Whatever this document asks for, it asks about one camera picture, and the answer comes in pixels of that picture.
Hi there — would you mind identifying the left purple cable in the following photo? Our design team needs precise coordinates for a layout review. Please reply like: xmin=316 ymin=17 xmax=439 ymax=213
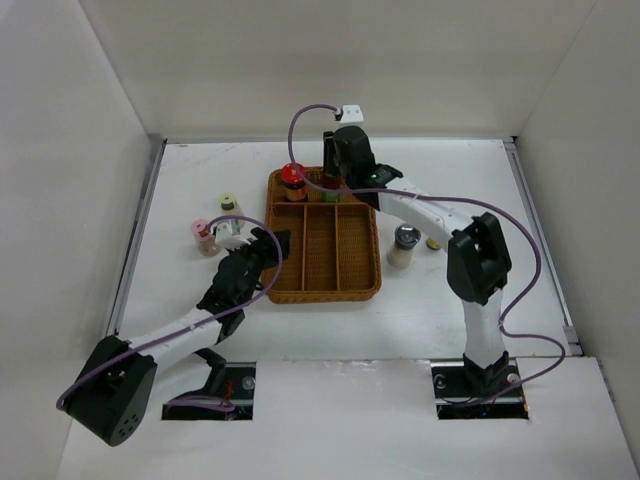
xmin=56 ymin=216 xmax=284 ymax=411

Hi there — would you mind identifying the yellow lid spice jar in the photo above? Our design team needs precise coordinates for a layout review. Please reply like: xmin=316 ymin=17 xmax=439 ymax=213
xmin=219 ymin=192 xmax=245 ymax=229

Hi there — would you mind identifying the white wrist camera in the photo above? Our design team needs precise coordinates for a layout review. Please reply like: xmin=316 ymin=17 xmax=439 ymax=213
xmin=334 ymin=104 xmax=364 ymax=125
xmin=214 ymin=220 xmax=249 ymax=251

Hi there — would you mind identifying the small yellow label bottle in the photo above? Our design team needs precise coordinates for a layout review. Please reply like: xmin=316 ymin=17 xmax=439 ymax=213
xmin=426 ymin=237 xmax=441 ymax=251

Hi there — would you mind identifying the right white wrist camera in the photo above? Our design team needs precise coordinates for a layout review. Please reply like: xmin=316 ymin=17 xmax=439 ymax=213
xmin=334 ymin=104 xmax=364 ymax=125

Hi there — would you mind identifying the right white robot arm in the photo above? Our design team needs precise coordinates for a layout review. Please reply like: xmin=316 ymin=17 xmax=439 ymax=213
xmin=323 ymin=125 xmax=512 ymax=396

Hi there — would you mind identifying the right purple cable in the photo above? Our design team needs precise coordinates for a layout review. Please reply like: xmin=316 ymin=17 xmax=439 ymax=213
xmin=288 ymin=103 xmax=567 ymax=407

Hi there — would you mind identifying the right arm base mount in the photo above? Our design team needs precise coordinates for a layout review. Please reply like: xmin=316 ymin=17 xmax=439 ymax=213
xmin=431 ymin=360 xmax=529 ymax=420

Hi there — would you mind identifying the red lid sauce jar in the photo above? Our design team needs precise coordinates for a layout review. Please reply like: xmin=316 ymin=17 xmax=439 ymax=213
xmin=280 ymin=162 xmax=308 ymax=202

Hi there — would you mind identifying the brown wicker divided basket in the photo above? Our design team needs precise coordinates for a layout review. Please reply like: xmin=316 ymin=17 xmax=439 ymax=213
xmin=261 ymin=170 xmax=382 ymax=304

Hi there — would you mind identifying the purple cable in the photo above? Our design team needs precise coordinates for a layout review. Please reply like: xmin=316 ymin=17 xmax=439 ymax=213
xmin=288 ymin=103 xmax=567 ymax=407
xmin=56 ymin=216 xmax=284 ymax=411

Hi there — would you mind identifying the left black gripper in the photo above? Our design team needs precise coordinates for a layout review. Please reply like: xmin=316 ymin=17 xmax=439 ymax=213
xmin=227 ymin=229 xmax=289 ymax=308

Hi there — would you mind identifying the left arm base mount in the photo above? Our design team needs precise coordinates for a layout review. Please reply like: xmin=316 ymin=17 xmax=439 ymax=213
xmin=161 ymin=348 xmax=257 ymax=421

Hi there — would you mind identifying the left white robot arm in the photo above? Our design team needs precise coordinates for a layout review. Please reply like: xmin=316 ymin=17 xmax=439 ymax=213
xmin=56 ymin=226 xmax=291 ymax=447

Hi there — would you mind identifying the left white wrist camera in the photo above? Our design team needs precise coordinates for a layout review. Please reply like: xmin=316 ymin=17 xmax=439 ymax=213
xmin=214 ymin=220 xmax=249 ymax=251

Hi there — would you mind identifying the pink lid spice jar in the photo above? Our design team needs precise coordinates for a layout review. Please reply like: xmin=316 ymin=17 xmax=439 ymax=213
xmin=191 ymin=219 xmax=221 ymax=257

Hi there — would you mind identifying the green label yellow cap bottle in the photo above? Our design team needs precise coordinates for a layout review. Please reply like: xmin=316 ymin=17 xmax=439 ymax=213
xmin=321 ymin=173 xmax=341 ymax=203

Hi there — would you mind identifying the grey lid white shaker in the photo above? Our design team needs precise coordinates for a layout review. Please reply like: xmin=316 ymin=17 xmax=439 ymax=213
xmin=387 ymin=223 xmax=421 ymax=269

